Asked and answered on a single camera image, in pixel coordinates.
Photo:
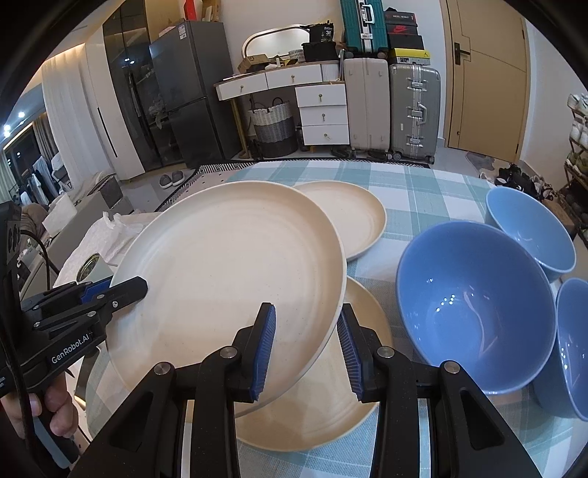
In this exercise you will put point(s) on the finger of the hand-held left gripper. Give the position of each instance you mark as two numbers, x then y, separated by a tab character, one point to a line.
124	292
94	292

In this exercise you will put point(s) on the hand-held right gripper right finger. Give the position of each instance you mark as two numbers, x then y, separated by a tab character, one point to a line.
351	358

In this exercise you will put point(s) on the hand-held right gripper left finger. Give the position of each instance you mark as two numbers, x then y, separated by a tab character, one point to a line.
264	349

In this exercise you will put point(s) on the cream plate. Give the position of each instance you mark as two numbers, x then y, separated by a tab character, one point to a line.
312	413
220	275
353	220

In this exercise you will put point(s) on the large blue bowl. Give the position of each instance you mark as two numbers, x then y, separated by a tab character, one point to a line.
459	298
572	349

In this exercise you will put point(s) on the small blue bowl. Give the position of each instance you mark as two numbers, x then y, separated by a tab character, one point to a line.
528	230

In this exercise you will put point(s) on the person's left hand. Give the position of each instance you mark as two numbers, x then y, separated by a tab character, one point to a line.
62	404

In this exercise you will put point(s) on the white quilted cloth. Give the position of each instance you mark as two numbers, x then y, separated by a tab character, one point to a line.
124	234

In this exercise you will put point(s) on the dark speckled box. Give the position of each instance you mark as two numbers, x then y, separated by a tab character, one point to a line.
103	195

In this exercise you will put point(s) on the grey slipper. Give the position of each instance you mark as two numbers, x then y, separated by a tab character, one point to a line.
165	181
177	177

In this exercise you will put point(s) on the hanging clothes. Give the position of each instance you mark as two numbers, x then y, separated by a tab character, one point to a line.
41	177

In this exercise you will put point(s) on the teal white checked tablecloth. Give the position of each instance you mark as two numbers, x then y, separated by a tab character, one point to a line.
422	193

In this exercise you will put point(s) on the white cabinet with black glass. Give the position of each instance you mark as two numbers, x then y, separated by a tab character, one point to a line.
133	92

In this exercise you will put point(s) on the black slipper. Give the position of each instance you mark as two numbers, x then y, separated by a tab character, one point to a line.
377	155
342	153

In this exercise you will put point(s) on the dark grey refrigerator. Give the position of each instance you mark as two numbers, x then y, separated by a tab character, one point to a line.
193	92

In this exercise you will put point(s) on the grey white woven basket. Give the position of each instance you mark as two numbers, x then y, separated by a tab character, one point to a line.
273	133

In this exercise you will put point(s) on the grey floor mat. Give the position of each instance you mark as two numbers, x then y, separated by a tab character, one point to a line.
480	161

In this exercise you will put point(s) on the white dresser with drawers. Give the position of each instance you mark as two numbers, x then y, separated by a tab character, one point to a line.
321	119

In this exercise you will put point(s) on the pile of dark shoes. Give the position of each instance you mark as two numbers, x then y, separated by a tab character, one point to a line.
519	181

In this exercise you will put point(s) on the beige suitcase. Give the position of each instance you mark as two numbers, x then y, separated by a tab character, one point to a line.
367	105

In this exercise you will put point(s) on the silver suitcase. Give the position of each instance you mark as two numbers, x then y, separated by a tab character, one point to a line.
413	110

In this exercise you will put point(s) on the small cardboard box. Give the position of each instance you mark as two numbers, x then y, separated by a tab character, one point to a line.
252	64

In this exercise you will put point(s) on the gold shoe rack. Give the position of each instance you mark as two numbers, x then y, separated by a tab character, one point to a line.
567	184

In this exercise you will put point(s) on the white ribbed container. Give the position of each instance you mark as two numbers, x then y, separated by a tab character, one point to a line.
331	72

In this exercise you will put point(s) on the oval gold-framed mirror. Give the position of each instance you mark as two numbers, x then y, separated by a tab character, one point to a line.
275	43

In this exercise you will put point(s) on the white plastic basket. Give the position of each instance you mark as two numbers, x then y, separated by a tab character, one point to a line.
296	55

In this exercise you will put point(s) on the tan wooden door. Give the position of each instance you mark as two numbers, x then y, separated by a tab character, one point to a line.
487	92

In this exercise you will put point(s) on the black storage box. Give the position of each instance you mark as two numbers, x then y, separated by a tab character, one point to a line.
319	52

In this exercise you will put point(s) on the yellow black shoe box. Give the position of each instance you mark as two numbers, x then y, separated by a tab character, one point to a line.
409	56

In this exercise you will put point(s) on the small black box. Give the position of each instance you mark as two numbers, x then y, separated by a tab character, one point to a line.
321	34

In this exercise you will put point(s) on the row of sneakers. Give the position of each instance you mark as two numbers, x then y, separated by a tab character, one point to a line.
579	133

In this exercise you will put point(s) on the teal suitcase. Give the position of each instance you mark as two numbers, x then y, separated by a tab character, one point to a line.
353	27

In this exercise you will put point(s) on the dark shoe box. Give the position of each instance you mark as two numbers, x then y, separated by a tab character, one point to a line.
402	16

